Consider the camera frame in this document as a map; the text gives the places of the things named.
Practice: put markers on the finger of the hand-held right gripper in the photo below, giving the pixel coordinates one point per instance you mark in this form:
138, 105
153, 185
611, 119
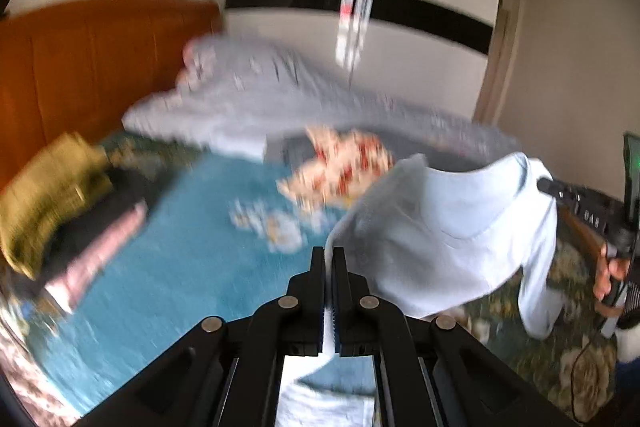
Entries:
554, 188

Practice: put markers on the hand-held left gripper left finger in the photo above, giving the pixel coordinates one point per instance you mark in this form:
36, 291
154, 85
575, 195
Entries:
300, 327

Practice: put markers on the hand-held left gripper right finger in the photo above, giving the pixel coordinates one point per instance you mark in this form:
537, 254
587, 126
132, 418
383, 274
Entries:
352, 327

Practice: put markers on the light blue t-shirt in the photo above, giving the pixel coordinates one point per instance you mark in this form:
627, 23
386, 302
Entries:
450, 217

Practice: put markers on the person's right hand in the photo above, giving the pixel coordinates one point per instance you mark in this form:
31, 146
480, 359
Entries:
611, 274

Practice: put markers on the teal floral blanket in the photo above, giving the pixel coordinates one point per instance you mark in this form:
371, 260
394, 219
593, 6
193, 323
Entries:
200, 232

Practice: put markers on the red and cream floral cloth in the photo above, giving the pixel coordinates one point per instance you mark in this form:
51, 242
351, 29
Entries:
340, 167

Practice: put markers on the grey cloth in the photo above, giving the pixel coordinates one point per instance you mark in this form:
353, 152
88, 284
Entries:
287, 147

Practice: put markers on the folded pink garment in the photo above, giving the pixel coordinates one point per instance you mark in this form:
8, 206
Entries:
100, 257

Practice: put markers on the folded dark garment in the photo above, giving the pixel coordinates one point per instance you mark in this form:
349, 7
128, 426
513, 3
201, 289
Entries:
117, 194

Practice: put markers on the red white wardrobe hanging tag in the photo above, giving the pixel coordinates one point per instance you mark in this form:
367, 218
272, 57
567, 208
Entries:
350, 27

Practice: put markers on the folded olive green garment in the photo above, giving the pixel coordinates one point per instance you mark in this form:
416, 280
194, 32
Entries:
45, 197

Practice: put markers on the pink floral pillow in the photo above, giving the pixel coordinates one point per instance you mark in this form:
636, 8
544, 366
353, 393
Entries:
196, 57

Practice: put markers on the wooden headboard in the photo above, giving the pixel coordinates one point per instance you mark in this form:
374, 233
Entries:
75, 67

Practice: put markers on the wooden door frame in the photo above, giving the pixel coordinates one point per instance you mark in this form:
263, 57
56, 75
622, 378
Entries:
495, 67

